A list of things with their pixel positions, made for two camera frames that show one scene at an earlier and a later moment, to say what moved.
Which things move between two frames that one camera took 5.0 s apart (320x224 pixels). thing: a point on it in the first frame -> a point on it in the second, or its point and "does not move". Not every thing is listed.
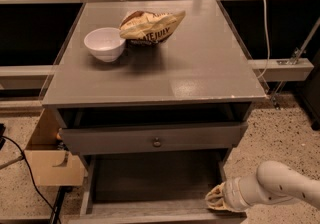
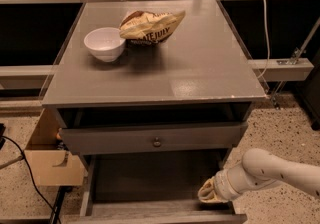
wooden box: (50, 163) does not move
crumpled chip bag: (147, 28) does not move
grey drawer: (151, 188) does not move
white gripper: (230, 193) -> (221, 185)
